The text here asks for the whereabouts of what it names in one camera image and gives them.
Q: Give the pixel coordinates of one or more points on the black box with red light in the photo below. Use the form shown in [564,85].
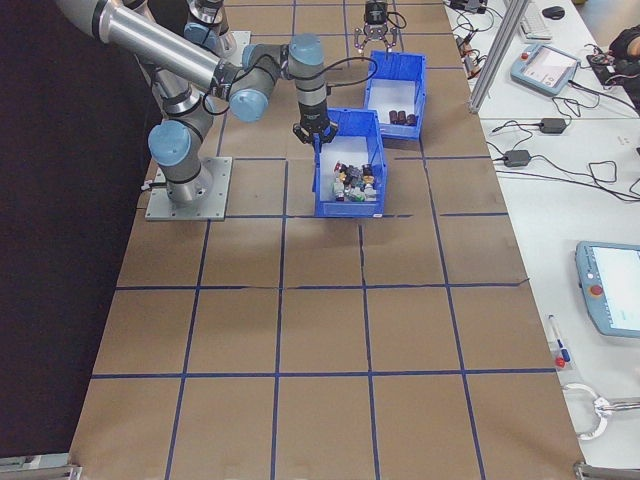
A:
[600,62]

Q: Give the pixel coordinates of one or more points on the yellow push button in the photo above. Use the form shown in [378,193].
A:
[371,179]

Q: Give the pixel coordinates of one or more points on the grey black switch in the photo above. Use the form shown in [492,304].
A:
[352,175]

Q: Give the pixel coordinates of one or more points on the brown cylindrical battery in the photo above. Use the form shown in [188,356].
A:
[411,119]
[394,116]
[402,117]

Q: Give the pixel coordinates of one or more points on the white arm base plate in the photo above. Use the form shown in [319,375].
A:
[220,200]
[237,42]

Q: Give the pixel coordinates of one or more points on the aluminium frame bar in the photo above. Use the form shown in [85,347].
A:
[607,471]
[40,467]

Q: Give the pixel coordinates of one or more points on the blue grey teach pendant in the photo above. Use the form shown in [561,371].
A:
[615,290]
[545,67]

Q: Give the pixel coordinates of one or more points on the aluminium profile post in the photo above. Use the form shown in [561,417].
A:
[492,60]

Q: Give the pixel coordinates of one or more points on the white keyboard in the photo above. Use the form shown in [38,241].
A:
[535,22]

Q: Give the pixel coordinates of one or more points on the blue plastic battery bin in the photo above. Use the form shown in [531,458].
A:
[400,62]

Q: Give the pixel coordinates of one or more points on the white green push button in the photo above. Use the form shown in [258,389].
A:
[357,197]

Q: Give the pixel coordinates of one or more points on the black computer mouse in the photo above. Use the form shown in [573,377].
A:
[553,11]

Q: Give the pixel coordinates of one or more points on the white side table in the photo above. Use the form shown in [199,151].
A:
[550,225]

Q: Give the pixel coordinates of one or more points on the black power adapter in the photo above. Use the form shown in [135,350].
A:
[552,125]
[517,157]

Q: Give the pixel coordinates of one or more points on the blue plastic button bin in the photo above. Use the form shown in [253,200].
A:
[325,207]

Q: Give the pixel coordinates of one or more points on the blue white marker pen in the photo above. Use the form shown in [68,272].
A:
[560,345]

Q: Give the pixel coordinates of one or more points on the white red push button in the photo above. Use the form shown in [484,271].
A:
[337,189]

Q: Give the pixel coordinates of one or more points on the black frame cover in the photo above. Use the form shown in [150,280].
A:
[50,250]

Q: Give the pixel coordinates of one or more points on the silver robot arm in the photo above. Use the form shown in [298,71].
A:
[150,40]
[205,15]

